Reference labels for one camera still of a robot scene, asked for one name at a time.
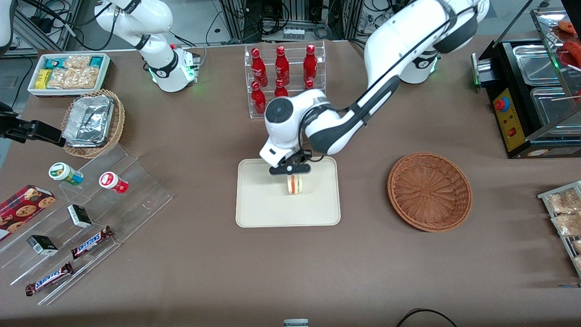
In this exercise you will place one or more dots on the grey device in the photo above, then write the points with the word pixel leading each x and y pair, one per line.
pixel 296 323

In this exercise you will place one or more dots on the white power strip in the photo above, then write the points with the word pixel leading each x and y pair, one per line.
pixel 293 33

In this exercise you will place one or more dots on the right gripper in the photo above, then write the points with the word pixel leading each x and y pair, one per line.
pixel 19 128

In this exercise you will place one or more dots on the green lid snack cup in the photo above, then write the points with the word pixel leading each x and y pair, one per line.
pixel 63 173

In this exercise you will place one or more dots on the clear acrylic bottle rack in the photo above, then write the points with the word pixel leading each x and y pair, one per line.
pixel 248 91

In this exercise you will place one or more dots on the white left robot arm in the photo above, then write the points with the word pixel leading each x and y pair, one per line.
pixel 399 41

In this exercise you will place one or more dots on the red cookie box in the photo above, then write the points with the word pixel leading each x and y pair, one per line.
pixel 25 210

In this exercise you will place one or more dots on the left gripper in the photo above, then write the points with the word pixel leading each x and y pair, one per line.
pixel 301 159

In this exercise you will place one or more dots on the Snickers chocolate bar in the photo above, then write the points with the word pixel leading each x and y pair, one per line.
pixel 91 243
pixel 49 279

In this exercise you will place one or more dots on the teal snack packet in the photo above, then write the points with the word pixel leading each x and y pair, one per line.
pixel 54 62
pixel 96 61

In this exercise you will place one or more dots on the aluminium foil container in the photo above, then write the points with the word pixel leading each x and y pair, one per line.
pixel 88 120

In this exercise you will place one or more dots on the steel food pan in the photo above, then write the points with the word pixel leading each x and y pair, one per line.
pixel 535 63
pixel 551 111

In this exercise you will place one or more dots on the white rectangular snack bin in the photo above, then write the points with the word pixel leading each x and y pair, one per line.
pixel 105 68

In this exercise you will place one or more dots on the brown round wicker basket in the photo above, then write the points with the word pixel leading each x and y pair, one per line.
pixel 429 193

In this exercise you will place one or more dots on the clear acrylic stepped display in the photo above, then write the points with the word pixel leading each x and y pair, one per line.
pixel 136 200

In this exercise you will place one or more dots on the clear bag of crackers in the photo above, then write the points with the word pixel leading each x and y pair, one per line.
pixel 77 61
pixel 72 79

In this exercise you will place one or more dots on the small black box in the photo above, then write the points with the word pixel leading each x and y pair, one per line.
pixel 79 216
pixel 42 245

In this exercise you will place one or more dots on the red lid snack cup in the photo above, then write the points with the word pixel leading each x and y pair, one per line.
pixel 112 181

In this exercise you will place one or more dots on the cream plastic tray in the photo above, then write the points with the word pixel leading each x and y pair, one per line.
pixel 272 204

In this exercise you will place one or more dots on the clear bag of snacks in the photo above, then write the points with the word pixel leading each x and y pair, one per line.
pixel 563 202
pixel 567 225

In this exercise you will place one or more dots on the black hot food display machine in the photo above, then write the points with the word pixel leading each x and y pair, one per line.
pixel 515 131

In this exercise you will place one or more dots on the red cola bottle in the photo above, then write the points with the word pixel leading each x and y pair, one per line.
pixel 258 68
pixel 309 84
pixel 281 90
pixel 282 67
pixel 258 101
pixel 310 64

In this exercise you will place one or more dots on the tray of packaged snacks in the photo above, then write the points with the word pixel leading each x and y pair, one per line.
pixel 544 196

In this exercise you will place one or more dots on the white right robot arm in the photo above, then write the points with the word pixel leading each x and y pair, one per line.
pixel 154 36

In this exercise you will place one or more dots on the yellow snack packet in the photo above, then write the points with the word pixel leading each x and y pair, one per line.
pixel 43 79

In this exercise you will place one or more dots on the triangular sandwich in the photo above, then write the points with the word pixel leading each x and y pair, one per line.
pixel 295 185

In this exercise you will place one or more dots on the light wicker basket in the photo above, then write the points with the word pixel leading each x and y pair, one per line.
pixel 118 122

